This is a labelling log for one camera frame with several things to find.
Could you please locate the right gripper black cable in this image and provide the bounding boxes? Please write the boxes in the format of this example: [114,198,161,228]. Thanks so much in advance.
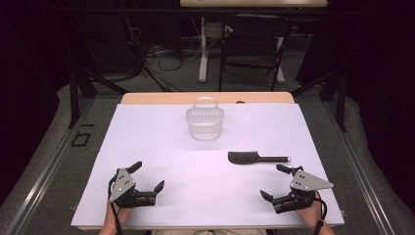
[312,192,329,235]

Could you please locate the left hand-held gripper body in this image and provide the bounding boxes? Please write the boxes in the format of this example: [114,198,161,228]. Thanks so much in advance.
[108,167,157,209]

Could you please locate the white-legged desk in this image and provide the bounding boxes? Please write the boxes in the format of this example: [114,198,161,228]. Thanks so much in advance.
[179,0,329,84]

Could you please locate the black folding chair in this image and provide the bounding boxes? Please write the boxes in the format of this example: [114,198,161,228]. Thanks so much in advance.
[218,13,293,92]

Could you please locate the wooden table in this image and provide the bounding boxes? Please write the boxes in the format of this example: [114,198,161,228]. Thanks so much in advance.
[76,91,337,231]

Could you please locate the aluminium floor rail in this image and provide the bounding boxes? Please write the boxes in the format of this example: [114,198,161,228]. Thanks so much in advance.
[321,97,396,235]
[4,97,96,235]

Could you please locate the person's right hand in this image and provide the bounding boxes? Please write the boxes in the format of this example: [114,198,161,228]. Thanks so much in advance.
[295,191,325,230]

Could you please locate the person's left hand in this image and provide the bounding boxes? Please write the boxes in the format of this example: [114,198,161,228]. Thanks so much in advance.
[104,199,134,229]

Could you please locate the white board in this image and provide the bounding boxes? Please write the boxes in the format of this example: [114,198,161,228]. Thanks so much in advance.
[70,103,346,228]

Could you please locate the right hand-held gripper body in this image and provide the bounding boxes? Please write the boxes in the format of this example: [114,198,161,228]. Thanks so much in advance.
[273,165,335,214]

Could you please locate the tangle of floor cables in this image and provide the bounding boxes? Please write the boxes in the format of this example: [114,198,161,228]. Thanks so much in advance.
[128,18,204,93]

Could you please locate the clear plastic basket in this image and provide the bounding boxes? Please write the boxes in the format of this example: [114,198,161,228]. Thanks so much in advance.
[185,96,225,141]

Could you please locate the black metal stand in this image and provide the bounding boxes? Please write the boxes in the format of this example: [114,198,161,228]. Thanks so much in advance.
[67,70,130,129]
[291,70,347,132]

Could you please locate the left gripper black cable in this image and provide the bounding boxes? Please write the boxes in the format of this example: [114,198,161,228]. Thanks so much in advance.
[107,175,124,235]

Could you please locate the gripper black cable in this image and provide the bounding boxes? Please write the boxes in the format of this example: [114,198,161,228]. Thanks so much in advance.
[312,192,329,235]
[107,175,124,235]

